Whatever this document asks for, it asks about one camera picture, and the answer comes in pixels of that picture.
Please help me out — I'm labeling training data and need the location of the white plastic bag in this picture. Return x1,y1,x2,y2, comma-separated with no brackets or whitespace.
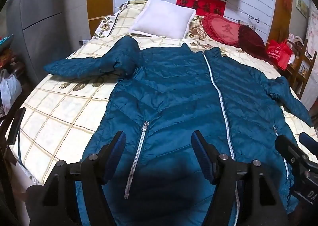
0,69,23,117

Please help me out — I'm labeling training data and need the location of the framed wall picture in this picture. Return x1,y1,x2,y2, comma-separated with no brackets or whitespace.
295,0,310,19

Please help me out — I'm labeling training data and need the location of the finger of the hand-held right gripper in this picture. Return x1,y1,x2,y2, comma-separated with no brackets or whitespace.
275,135,310,168
298,132,318,148

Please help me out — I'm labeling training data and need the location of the red heart-shaped cushion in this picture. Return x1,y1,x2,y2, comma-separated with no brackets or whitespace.
201,13,242,47

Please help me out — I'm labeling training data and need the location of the bed with floral checked cover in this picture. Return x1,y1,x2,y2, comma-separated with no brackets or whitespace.
7,0,318,185

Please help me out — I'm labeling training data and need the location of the grey wardrobe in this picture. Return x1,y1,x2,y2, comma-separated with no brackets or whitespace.
5,0,92,86

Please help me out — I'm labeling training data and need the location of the white pillow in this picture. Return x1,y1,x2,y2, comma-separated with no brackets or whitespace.
130,0,197,39

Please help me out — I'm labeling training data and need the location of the dark red velvet cushion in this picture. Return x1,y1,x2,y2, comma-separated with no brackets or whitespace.
237,24,270,61

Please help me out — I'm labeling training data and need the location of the teal puffer jacket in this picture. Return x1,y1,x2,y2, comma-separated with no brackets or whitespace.
43,35,313,226

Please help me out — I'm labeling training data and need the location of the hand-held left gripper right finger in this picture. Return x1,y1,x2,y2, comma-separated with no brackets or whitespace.
191,130,291,226

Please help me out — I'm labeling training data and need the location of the red shopping bag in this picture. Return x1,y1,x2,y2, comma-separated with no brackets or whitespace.
267,38,294,71

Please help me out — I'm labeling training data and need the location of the dark wooden chair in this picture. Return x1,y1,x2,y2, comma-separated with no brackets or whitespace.
0,107,27,169

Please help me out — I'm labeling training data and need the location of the red wall banner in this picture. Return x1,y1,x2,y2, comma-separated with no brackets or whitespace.
176,0,226,17

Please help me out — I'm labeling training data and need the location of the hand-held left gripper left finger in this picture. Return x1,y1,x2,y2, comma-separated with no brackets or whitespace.
27,130,127,226

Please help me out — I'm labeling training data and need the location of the wooden side shelf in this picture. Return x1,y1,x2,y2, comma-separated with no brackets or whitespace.
287,34,318,100

